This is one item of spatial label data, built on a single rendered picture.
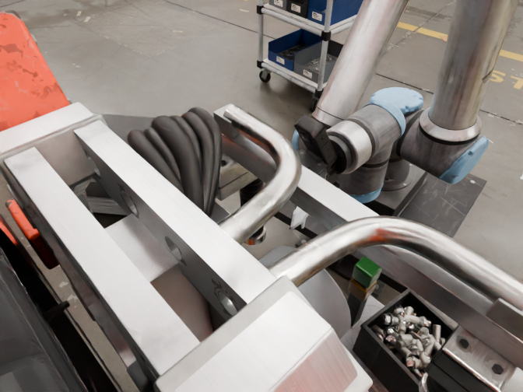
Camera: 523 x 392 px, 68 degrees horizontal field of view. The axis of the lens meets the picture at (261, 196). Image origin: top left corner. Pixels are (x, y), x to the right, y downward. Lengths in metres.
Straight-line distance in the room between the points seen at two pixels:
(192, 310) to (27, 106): 0.18
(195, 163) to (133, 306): 0.22
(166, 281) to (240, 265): 0.06
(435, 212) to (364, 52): 0.71
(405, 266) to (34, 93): 0.33
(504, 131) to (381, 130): 1.80
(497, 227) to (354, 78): 1.21
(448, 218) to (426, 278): 1.06
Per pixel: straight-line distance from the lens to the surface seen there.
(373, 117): 0.76
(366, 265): 0.76
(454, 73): 1.01
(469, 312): 0.37
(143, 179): 0.22
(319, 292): 0.42
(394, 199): 1.27
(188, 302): 0.25
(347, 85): 0.88
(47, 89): 0.33
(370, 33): 0.88
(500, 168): 2.25
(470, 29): 0.96
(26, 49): 0.34
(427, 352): 0.81
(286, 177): 0.37
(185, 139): 0.38
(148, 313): 0.17
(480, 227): 1.89
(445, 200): 1.48
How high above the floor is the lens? 1.26
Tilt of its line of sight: 45 degrees down
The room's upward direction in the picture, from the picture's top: straight up
